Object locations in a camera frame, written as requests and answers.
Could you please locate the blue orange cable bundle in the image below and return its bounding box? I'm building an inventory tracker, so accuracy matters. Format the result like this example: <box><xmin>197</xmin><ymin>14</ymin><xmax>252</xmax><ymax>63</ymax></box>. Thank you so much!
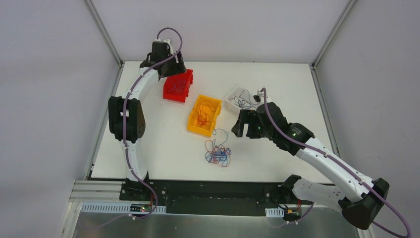
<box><xmin>204</xmin><ymin>128</ymin><xmax>232</xmax><ymax>168</ymax></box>

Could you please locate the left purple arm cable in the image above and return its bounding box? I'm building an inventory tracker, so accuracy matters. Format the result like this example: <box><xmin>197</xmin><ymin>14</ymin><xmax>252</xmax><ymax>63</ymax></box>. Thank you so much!
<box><xmin>122</xmin><ymin>27</ymin><xmax>183</xmax><ymax>221</ymax></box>

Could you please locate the yellow plastic bin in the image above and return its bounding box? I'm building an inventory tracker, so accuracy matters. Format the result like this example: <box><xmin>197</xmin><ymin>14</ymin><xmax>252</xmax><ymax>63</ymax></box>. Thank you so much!
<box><xmin>187</xmin><ymin>95</ymin><xmax>222</xmax><ymax>137</ymax></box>

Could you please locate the red plastic bin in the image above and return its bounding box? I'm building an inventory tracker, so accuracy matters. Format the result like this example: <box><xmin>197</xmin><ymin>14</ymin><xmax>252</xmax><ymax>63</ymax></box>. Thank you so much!
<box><xmin>162</xmin><ymin>69</ymin><xmax>194</xmax><ymax>103</ymax></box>

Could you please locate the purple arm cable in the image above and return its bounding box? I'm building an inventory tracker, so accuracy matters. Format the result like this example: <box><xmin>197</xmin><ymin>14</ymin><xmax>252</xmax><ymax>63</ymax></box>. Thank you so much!
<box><xmin>260</xmin><ymin>87</ymin><xmax>413</xmax><ymax>238</ymax></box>
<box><xmin>122</xmin><ymin>27</ymin><xmax>183</xmax><ymax>221</ymax></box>

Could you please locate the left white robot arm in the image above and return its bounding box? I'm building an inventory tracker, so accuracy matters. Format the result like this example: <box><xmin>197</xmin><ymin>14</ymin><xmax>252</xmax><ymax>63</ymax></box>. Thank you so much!
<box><xmin>108</xmin><ymin>39</ymin><xmax>187</xmax><ymax>201</ymax></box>

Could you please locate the white plastic bin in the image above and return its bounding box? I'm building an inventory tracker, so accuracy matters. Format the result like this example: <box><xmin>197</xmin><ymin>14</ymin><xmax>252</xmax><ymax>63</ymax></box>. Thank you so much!
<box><xmin>225</xmin><ymin>87</ymin><xmax>257</xmax><ymax>114</ymax></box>

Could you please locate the red orange cable clump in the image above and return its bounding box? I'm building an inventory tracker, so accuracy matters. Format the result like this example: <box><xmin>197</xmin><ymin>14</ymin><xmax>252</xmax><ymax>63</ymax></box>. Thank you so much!
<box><xmin>196</xmin><ymin>113</ymin><xmax>211</xmax><ymax>129</ymax></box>

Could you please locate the dark grey cable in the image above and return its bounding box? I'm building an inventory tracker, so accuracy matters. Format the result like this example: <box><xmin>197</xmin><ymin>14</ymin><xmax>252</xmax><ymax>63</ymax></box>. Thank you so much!
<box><xmin>229</xmin><ymin>89</ymin><xmax>262</xmax><ymax>111</ymax></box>

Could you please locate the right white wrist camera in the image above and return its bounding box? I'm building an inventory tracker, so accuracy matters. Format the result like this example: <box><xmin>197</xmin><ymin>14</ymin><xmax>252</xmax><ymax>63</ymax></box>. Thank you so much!
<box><xmin>253</xmin><ymin>90</ymin><xmax>272</xmax><ymax>107</ymax></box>

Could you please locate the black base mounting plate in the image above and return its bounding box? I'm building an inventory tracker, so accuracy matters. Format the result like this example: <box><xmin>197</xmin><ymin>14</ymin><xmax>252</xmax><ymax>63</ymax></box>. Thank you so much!
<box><xmin>119</xmin><ymin>179</ymin><xmax>299</xmax><ymax>216</ymax></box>

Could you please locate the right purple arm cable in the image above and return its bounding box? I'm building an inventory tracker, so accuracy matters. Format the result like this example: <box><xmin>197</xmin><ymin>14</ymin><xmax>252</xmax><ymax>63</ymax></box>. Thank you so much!
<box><xmin>260</xmin><ymin>87</ymin><xmax>413</xmax><ymax>238</ymax></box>

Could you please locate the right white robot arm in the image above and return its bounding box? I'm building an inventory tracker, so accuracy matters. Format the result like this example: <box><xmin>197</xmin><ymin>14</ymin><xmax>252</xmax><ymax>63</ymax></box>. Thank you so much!
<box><xmin>231</xmin><ymin>102</ymin><xmax>390</xmax><ymax>230</ymax></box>

